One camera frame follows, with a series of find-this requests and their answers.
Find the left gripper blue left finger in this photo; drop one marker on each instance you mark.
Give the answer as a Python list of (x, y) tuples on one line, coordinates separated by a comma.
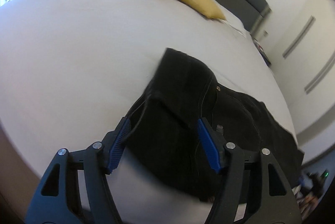
[(117, 148)]

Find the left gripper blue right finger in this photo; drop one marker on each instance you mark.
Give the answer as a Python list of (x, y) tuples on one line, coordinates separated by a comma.
[(211, 144)]

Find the black denim pants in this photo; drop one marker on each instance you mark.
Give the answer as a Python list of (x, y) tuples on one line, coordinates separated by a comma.
[(184, 111)]

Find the white bed mattress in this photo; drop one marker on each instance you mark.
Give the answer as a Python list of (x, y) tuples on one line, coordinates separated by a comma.
[(72, 69)]

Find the dark bedside table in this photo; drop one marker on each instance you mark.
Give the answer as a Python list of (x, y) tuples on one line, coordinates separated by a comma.
[(262, 52)]

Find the yellow cushion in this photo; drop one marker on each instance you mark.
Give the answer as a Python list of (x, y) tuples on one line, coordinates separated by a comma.
[(207, 8)]

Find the white wardrobe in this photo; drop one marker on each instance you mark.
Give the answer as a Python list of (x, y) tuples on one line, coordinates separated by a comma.
[(303, 63)]

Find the wall power socket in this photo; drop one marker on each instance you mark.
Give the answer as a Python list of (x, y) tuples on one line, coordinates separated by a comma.
[(265, 33)]

